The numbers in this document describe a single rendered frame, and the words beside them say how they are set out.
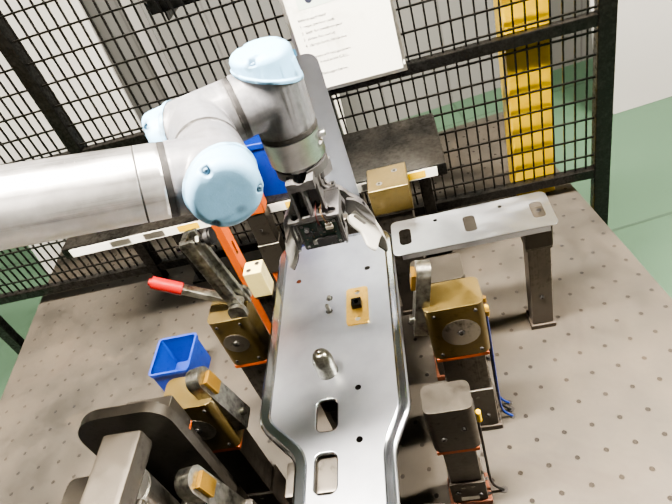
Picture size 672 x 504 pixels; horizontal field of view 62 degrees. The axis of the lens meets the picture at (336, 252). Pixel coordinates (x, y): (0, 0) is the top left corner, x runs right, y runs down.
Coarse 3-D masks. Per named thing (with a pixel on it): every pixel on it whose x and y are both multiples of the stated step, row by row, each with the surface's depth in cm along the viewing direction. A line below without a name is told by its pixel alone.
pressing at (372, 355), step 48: (288, 288) 103; (336, 288) 99; (384, 288) 96; (288, 336) 94; (336, 336) 91; (384, 336) 88; (288, 384) 86; (336, 384) 84; (384, 384) 81; (288, 432) 80; (336, 432) 77; (384, 432) 75; (384, 480) 70
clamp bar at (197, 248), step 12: (192, 240) 85; (204, 240) 84; (216, 240) 85; (192, 252) 85; (204, 252) 88; (204, 264) 86; (216, 264) 90; (204, 276) 88; (216, 276) 88; (228, 276) 92; (216, 288) 90; (228, 288) 90; (240, 288) 94; (228, 300) 91; (240, 300) 92
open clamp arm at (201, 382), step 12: (192, 372) 78; (204, 372) 79; (192, 384) 78; (204, 384) 78; (216, 384) 80; (204, 396) 79; (216, 396) 80; (228, 396) 83; (228, 408) 82; (240, 408) 84; (228, 420) 83; (240, 420) 83
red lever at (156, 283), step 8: (152, 280) 90; (160, 280) 91; (168, 280) 91; (152, 288) 91; (160, 288) 91; (168, 288) 91; (176, 288) 91; (184, 288) 92; (192, 288) 92; (200, 288) 93; (192, 296) 92; (200, 296) 92; (208, 296) 92; (216, 296) 92; (240, 296) 94
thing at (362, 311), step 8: (352, 288) 97; (360, 288) 97; (352, 296) 96; (360, 296) 95; (352, 304) 93; (360, 304) 93; (368, 304) 94; (352, 312) 93; (360, 312) 93; (368, 312) 92; (352, 320) 92; (360, 320) 91; (368, 320) 91
